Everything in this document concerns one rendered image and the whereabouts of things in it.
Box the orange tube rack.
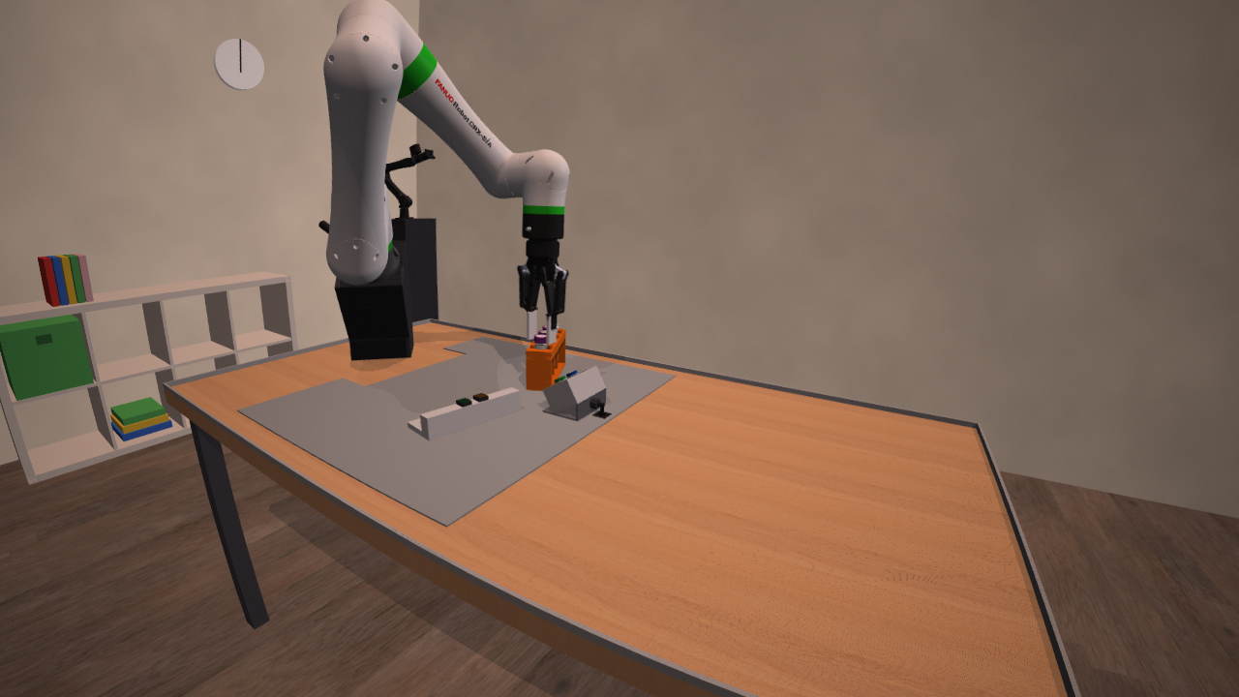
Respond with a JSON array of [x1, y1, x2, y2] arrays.
[[527, 328, 566, 391]]

